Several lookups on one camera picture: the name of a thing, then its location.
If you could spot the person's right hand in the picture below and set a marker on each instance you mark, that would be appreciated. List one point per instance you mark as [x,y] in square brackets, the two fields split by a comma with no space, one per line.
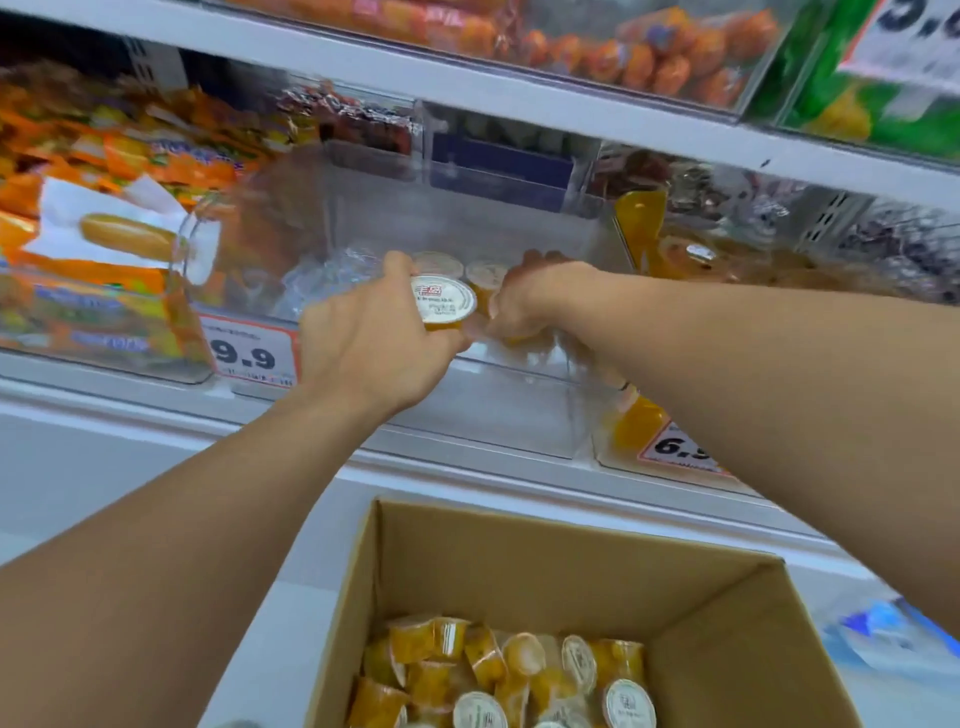
[540,300]

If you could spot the person's left hand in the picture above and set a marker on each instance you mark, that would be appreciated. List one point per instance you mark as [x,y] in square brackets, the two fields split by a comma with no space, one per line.
[360,352]

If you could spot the yellow jelly cup white lid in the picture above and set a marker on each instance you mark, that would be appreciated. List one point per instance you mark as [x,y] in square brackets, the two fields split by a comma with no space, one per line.
[444,300]

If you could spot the cluster of white-lid jelly cups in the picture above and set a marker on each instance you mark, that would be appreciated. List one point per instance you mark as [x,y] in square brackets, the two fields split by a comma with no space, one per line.
[439,264]

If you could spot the brown cardboard box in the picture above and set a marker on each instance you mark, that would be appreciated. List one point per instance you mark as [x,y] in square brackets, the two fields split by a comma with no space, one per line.
[562,562]

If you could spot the pile of yellow jelly cups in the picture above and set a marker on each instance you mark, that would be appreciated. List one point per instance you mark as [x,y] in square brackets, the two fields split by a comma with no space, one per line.
[495,667]

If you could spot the person's left forearm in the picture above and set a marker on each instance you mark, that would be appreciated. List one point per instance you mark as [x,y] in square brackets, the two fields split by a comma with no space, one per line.
[172,585]

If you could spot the person's right forearm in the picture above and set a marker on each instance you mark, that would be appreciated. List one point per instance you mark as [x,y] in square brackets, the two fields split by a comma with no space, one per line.
[810,405]

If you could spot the crumpled clear plastic bag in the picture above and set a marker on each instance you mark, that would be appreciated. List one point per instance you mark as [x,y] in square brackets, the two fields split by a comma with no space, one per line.
[330,277]

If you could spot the orange white price tag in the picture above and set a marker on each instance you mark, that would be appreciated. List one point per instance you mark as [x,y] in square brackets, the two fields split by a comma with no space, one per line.
[675,450]
[247,352]
[900,45]

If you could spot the dark blue card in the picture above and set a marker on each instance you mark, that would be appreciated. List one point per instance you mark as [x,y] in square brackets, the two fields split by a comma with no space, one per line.
[502,161]

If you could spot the pile of brown sachets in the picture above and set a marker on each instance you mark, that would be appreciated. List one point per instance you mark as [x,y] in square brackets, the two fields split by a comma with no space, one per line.
[652,172]

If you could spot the pile of silver foil packets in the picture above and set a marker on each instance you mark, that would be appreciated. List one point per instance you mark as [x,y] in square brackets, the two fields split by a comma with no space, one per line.
[750,202]

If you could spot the pile of red snack packets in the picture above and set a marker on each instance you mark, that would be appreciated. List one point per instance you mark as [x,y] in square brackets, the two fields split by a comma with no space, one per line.
[352,120]

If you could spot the white sausage packet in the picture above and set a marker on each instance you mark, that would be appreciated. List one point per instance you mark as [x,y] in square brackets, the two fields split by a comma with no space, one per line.
[127,236]

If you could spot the pile of orange snack packets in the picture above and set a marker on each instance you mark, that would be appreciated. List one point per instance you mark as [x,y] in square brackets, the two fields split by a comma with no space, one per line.
[112,150]

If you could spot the green sausage packet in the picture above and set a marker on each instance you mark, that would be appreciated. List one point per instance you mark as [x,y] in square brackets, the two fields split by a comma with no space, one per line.
[840,112]

